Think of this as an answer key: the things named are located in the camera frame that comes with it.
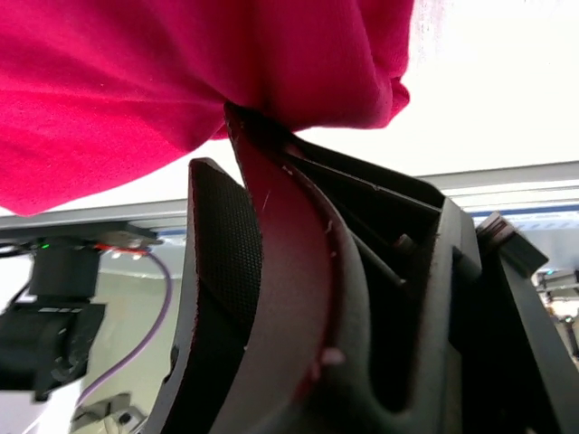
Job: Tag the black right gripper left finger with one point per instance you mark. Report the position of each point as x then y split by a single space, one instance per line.
218 300

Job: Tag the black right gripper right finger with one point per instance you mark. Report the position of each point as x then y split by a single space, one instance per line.
306 365

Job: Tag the pink t shirt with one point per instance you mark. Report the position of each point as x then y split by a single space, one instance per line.
95 94

